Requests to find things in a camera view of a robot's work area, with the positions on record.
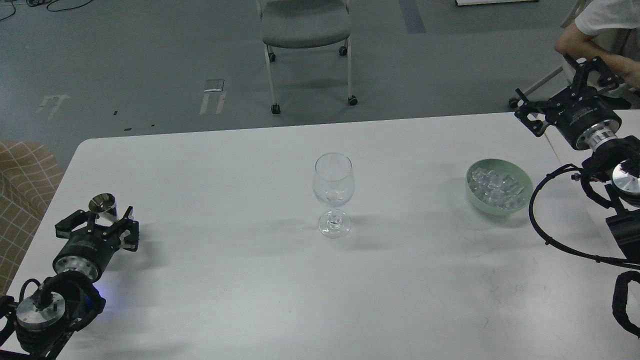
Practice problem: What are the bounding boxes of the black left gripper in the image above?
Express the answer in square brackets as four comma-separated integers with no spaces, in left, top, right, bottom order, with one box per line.
[52,206,140,281]

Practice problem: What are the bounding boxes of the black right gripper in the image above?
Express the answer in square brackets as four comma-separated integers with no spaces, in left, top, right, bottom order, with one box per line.
[514,54,623,151]

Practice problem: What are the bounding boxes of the silver metal jigger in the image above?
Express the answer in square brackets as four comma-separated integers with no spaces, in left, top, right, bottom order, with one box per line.
[87,193,119,223]

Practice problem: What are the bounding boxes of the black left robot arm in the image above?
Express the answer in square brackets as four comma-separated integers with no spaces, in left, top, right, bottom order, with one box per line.
[1,206,140,360]

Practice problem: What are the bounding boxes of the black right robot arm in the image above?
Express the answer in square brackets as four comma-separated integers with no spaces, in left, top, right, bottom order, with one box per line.
[514,54,640,337]

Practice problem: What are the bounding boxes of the pile of clear ice cubes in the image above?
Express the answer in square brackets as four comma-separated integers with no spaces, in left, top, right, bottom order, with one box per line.
[468,167,528,210]

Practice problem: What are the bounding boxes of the clear wine glass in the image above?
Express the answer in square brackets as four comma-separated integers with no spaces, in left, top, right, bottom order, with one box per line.
[312,152,355,239]

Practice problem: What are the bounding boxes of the white rolling chair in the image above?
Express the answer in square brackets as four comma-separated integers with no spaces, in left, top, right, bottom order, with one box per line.
[508,0,636,110]

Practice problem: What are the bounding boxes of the seated person in white shirt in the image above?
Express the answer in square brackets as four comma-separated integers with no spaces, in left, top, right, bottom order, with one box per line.
[554,0,640,91]

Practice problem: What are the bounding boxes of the beige checkered sofa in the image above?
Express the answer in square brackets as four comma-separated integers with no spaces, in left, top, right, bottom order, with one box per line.
[0,140,64,296]

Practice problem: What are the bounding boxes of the green bowl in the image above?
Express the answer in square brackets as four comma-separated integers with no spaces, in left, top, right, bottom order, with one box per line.
[465,158,534,217]

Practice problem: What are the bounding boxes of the silver floor plate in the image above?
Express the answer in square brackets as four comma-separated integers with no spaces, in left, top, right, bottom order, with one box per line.
[203,79,226,93]

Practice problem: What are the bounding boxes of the grey office chair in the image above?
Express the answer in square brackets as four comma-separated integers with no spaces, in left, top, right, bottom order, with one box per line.
[255,0,359,115]

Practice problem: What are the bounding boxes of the black floor cables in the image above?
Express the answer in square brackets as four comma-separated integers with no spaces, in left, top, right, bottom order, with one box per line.
[0,0,94,21]

